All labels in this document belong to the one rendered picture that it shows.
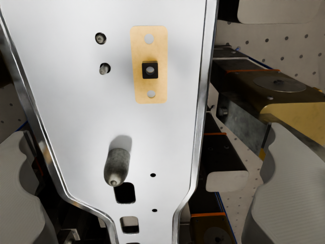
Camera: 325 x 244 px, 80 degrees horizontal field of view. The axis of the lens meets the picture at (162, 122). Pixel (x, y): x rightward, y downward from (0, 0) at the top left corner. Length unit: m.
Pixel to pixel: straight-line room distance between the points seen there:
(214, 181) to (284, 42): 0.41
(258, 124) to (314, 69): 0.50
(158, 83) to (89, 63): 0.08
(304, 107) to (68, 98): 0.26
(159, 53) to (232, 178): 0.24
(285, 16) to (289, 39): 0.35
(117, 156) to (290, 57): 0.53
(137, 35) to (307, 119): 0.20
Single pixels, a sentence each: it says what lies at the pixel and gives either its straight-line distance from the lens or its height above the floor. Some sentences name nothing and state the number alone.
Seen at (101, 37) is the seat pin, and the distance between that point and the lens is 0.22.
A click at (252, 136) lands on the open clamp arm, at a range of 0.22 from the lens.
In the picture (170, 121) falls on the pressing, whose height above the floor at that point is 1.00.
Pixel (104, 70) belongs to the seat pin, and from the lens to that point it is 0.22.
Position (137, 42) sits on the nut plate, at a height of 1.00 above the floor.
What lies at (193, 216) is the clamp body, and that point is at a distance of 0.53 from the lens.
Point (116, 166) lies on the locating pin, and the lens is 0.25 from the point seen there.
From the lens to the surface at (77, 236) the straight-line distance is 0.48.
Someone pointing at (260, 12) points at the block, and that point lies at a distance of 0.27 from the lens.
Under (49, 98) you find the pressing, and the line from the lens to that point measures 0.27.
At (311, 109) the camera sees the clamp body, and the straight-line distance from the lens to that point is 0.25.
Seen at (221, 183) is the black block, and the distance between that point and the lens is 0.36.
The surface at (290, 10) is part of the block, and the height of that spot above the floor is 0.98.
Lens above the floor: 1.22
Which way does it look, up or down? 60 degrees down
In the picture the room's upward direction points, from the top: 174 degrees clockwise
